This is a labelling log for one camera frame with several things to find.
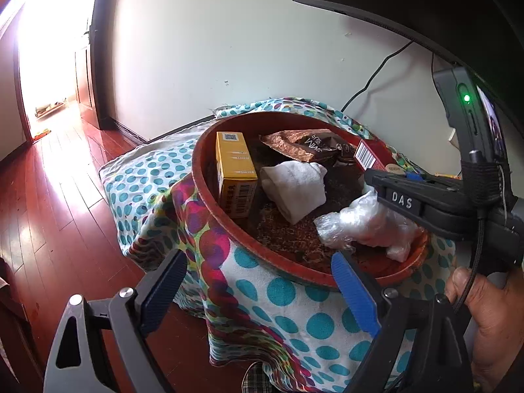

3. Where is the clear plastic wrap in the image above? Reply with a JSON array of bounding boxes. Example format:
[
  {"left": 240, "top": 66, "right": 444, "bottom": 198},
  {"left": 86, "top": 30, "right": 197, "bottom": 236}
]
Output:
[{"left": 313, "top": 187, "right": 423, "bottom": 263}]

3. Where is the white cloth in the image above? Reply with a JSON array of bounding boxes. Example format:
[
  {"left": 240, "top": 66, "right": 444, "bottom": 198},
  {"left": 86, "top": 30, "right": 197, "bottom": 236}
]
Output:
[{"left": 260, "top": 160, "right": 327, "bottom": 225}]

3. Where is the small red box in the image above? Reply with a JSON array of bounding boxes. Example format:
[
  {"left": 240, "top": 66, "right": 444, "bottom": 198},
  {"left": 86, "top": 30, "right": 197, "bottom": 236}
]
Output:
[{"left": 354, "top": 139, "right": 390, "bottom": 170}]

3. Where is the yellow medicine box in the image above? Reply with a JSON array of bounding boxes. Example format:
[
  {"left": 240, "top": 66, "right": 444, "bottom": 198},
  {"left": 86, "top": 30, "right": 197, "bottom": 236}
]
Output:
[{"left": 216, "top": 131, "right": 258, "bottom": 219}]

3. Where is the brown foil snack packet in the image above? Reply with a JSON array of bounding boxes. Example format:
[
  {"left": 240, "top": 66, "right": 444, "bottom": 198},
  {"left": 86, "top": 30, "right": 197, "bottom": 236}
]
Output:
[{"left": 260, "top": 129, "right": 356, "bottom": 167}]

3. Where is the person right hand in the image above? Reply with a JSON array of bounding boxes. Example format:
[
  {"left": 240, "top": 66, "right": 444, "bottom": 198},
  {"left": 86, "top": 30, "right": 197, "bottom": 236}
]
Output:
[{"left": 465, "top": 267, "right": 523, "bottom": 392}]

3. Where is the red round tray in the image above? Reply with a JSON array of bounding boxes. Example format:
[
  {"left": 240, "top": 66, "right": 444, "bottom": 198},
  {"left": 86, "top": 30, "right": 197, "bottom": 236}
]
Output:
[{"left": 187, "top": 112, "right": 429, "bottom": 289}]

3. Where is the black television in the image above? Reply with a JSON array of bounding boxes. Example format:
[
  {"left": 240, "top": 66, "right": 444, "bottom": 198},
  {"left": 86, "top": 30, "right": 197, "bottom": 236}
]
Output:
[{"left": 294, "top": 0, "right": 523, "bottom": 131}]

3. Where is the black gripper-mounted camera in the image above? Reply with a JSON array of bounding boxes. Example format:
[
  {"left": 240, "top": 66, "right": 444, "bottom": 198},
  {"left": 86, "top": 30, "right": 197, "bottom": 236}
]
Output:
[{"left": 433, "top": 67, "right": 510, "bottom": 176}]

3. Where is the black cable left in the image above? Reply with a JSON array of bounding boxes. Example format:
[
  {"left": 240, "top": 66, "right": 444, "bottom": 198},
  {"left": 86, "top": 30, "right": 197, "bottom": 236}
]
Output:
[{"left": 340, "top": 40, "right": 415, "bottom": 113}]

